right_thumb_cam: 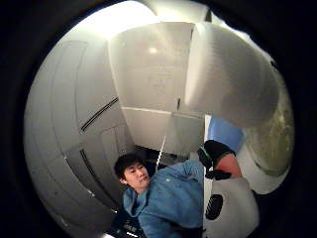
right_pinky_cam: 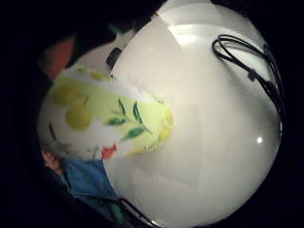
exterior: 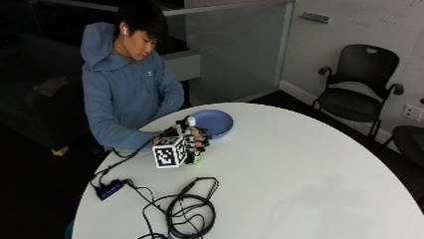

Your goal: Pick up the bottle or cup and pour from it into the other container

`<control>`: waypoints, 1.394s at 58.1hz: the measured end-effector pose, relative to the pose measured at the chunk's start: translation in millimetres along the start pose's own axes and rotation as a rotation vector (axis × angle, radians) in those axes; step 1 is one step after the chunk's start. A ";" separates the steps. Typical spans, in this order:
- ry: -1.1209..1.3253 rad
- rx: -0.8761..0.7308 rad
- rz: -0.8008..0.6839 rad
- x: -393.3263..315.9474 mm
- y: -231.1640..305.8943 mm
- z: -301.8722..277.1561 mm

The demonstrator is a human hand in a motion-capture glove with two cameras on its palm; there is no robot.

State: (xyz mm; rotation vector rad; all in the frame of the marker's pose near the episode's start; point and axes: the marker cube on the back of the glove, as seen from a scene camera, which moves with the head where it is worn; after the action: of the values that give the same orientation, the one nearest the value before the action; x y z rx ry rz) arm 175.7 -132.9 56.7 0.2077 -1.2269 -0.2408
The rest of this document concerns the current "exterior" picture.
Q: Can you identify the white marker cube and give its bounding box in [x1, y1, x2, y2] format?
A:
[151, 134, 189, 169]

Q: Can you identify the frosted glass partition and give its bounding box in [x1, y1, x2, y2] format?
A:
[162, 0, 296, 105]

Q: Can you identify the grey metal door handle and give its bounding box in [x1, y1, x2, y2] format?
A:
[297, 11, 330, 25]

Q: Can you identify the person in blue hoodie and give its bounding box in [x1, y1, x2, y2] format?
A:
[79, 0, 186, 152]

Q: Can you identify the black usb hub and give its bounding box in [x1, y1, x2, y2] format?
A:
[94, 178, 127, 202]

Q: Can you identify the white wall outlet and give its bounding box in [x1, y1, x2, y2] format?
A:
[401, 104, 424, 122]

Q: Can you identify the black glove cable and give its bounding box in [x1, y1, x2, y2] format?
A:
[88, 138, 156, 187]

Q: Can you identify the dark sofa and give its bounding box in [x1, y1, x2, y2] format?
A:
[0, 31, 91, 157]

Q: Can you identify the coiled black cable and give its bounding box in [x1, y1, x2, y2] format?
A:
[124, 176, 220, 239]

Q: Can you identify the black chair with armrests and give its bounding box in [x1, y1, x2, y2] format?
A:
[309, 43, 405, 141]

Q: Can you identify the blue plate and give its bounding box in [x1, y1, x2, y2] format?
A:
[189, 109, 233, 139]

